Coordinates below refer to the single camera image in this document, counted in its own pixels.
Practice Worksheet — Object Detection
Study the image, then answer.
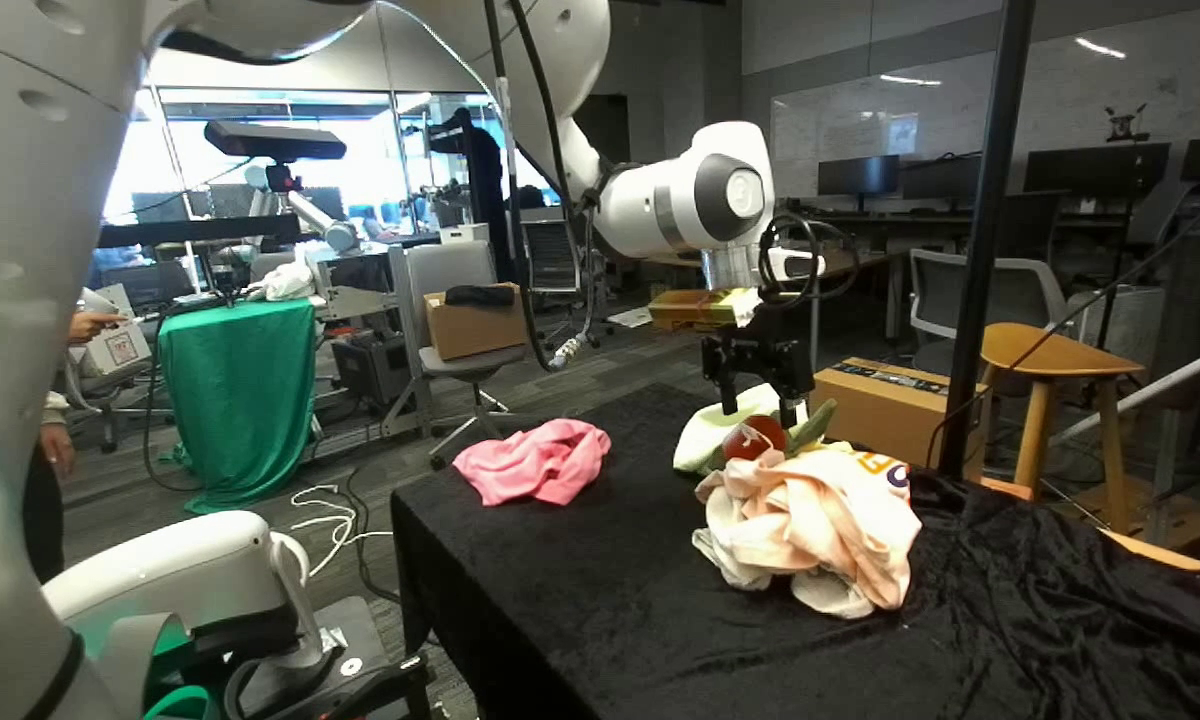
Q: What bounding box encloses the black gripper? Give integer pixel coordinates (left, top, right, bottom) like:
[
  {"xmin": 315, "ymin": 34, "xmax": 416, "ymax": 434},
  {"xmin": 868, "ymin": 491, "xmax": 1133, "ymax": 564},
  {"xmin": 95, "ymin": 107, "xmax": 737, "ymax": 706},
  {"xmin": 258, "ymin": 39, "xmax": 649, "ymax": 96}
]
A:
[{"xmin": 703, "ymin": 335, "xmax": 813, "ymax": 415}]

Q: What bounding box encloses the red plush radish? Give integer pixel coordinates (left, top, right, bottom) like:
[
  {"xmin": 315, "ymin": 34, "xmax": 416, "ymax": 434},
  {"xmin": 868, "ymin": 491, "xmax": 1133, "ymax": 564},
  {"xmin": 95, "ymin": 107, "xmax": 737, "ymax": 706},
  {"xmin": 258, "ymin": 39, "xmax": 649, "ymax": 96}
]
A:
[{"xmin": 725, "ymin": 400, "xmax": 838, "ymax": 462}]

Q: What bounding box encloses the pale green white towel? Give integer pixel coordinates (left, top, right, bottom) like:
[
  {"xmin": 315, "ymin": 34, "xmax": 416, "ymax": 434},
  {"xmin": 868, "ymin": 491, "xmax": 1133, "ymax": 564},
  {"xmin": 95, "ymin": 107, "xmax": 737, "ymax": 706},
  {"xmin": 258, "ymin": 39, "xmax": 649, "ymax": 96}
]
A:
[{"xmin": 672, "ymin": 386, "xmax": 783, "ymax": 474}]

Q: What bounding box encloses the peach printed t-shirt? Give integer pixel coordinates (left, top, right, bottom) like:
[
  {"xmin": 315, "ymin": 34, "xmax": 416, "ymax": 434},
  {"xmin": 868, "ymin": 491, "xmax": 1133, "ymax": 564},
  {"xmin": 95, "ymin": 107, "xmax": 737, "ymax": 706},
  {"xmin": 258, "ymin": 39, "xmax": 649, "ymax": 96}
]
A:
[{"xmin": 695, "ymin": 441, "xmax": 919, "ymax": 613}]

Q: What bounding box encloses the pink towel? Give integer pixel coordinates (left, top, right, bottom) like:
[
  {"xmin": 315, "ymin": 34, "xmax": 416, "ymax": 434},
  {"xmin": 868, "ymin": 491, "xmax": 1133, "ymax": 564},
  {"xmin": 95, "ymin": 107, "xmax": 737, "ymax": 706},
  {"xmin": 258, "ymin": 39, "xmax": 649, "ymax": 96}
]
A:
[{"xmin": 451, "ymin": 415, "xmax": 614, "ymax": 510}]

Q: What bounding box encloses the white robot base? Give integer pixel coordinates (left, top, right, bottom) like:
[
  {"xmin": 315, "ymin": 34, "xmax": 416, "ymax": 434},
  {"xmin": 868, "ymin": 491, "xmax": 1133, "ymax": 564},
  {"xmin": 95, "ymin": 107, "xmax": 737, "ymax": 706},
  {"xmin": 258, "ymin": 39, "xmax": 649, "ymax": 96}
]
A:
[{"xmin": 0, "ymin": 0, "xmax": 432, "ymax": 720}]

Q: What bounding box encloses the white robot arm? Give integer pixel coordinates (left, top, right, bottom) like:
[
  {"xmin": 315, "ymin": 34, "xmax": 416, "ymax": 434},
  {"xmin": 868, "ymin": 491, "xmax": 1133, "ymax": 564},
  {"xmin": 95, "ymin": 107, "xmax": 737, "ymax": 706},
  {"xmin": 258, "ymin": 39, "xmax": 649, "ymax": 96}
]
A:
[{"xmin": 162, "ymin": 0, "xmax": 813, "ymax": 414}]

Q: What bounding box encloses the cardboard box on floor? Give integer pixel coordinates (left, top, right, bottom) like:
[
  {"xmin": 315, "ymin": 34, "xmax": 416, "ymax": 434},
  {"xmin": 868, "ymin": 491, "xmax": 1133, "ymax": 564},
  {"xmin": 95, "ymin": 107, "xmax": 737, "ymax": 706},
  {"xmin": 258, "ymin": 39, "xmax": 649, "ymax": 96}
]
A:
[{"xmin": 813, "ymin": 355, "xmax": 949, "ymax": 474}]

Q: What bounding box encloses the white t-shirt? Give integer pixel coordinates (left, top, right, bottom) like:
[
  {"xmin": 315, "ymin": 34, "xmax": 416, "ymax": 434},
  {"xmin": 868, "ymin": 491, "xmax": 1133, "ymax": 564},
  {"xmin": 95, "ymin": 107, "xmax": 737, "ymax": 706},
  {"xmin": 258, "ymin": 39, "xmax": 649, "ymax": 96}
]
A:
[{"xmin": 693, "ymin": 487, "xmax": 878, "ymax": 619}]

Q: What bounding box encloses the wooden stool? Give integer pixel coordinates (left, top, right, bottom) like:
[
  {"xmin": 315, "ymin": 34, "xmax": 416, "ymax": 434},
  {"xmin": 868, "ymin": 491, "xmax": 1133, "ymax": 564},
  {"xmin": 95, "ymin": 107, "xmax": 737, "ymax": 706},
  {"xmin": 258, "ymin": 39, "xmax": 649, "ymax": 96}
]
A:
[{"xmin": 975, "ymin": 321, "xmax": 1140, "ymax": 523}]

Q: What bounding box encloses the black velvet table cloth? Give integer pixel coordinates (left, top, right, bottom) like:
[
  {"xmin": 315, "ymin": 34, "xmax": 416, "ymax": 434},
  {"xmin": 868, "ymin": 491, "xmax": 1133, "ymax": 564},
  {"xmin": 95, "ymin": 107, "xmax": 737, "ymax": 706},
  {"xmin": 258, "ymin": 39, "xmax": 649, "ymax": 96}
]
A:
[{"xmin": 391, "ymin": 386, "xmax": 1200, "ymax": 720}]

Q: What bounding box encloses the green draped cloth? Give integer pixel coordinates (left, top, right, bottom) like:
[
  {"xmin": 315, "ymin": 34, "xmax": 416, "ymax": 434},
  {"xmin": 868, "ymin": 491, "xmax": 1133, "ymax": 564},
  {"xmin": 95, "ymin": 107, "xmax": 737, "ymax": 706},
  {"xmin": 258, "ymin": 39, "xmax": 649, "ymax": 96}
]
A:
[{"xmin": 157, "ymin": 299, "xmax": 315, "ymax": 514}]

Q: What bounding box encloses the person at left edge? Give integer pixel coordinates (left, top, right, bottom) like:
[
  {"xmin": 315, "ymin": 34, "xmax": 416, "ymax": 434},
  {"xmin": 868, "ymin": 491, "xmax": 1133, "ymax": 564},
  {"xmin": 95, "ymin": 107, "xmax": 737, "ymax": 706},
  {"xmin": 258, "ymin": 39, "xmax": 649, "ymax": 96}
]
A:
[{"xmin": 21, "ymin": 299, "xmax": 130, "ymax": 578}]

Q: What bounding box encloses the gold wrist camera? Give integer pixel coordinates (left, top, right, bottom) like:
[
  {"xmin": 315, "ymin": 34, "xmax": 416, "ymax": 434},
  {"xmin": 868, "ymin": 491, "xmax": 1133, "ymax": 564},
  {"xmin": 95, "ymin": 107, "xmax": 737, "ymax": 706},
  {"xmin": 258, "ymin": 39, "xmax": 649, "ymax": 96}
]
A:
[{"xmin": 649, "ymin": 289, "xmax": 760, "ymax": 333}]

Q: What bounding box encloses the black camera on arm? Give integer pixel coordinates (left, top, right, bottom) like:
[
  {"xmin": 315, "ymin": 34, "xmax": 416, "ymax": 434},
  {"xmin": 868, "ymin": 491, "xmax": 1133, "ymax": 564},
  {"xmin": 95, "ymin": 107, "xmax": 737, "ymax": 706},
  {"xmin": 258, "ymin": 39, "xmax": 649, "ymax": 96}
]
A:
[{"xmin": 203, "ymin": 120, "xmax": 362, "ymax": 257}]

